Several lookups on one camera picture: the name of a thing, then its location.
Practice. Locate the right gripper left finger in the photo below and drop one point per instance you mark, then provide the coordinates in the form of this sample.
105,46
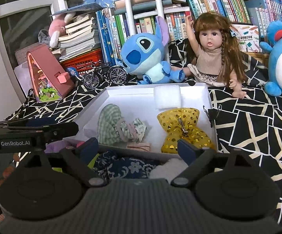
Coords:
77,161

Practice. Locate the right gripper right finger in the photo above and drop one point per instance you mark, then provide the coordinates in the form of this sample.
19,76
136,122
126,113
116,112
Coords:
197,160

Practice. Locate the purple plush toy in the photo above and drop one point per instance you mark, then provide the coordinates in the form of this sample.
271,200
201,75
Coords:
55,147

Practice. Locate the white cotton fluff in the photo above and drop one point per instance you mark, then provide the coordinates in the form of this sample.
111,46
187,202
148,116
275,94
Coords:
169,170

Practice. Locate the white foam pad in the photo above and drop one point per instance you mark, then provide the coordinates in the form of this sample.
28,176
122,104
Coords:
167,96

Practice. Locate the hot pink soft item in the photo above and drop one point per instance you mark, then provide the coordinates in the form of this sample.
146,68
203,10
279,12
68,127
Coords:
79,144

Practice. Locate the navy floral fabric item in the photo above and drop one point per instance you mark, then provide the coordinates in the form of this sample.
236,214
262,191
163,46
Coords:
111,165

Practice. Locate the yellow sequin bow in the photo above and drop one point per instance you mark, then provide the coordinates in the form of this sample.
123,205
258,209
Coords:
181,123

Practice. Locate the green gingham fabric item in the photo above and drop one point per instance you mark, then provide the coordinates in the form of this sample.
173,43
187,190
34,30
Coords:
111,126

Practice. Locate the black binder clip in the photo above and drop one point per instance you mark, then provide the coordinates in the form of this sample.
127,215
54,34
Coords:
212,114

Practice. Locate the pink hair clip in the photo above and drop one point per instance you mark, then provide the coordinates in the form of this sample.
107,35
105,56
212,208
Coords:
139,146

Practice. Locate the pink triangular dollhouse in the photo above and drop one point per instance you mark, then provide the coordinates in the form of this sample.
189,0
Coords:
50,81

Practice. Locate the white cardboard box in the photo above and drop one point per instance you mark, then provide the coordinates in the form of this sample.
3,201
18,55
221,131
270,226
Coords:
138,101

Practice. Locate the small floral fabric item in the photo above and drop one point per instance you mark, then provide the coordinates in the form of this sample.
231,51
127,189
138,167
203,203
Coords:
137,129

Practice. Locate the black white patterned cloth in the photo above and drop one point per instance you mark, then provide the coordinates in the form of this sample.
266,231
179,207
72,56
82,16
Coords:
253,125

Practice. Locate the miniature metal bicycle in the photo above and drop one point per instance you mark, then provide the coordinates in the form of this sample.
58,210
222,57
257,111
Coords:
104,72

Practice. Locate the orange plastic basket left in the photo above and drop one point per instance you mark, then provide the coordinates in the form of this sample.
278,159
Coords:
83,63

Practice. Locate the brown-haired doll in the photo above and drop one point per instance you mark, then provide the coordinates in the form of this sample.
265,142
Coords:
218,56

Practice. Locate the pink white plush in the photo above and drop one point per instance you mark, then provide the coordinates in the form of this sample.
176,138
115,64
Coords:
57,27

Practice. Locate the stack of grey books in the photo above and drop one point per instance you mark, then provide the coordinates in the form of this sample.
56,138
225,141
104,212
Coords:
81,36

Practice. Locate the blue Stitch plush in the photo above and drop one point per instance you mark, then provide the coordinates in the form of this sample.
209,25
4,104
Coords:
143,55

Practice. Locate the blue round plush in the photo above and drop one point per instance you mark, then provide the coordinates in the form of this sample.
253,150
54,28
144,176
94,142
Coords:
273,46

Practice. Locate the row of upright books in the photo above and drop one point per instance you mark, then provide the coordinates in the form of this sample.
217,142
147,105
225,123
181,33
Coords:
249,19

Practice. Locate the blue folder on top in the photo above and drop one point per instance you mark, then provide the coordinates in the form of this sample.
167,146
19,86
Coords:
89,6

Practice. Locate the white ladder frame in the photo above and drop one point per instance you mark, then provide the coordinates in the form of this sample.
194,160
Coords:
143,10

